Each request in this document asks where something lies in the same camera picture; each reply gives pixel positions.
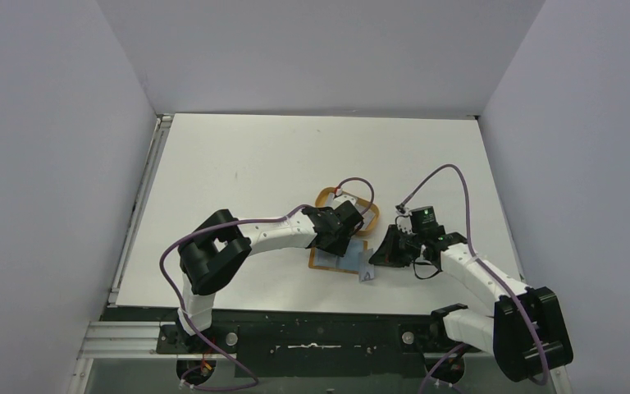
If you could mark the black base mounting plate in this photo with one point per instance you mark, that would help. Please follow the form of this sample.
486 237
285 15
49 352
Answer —
327 345

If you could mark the tan oval tray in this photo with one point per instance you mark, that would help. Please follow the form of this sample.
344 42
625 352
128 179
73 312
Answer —
328 197

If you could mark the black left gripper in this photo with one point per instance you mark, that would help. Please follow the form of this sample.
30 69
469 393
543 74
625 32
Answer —
337 247

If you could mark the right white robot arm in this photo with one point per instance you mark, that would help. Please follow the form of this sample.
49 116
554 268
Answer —
525 330

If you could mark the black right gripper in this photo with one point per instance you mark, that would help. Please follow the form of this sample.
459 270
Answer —
396 248

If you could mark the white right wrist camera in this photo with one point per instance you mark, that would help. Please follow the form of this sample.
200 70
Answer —
402 213

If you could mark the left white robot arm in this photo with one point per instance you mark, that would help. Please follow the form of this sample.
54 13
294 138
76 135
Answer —
211 258

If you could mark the aluminium side rail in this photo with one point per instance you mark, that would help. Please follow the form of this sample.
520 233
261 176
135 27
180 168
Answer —
163 125

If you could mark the orange leather card holder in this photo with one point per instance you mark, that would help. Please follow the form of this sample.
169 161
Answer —
326 261

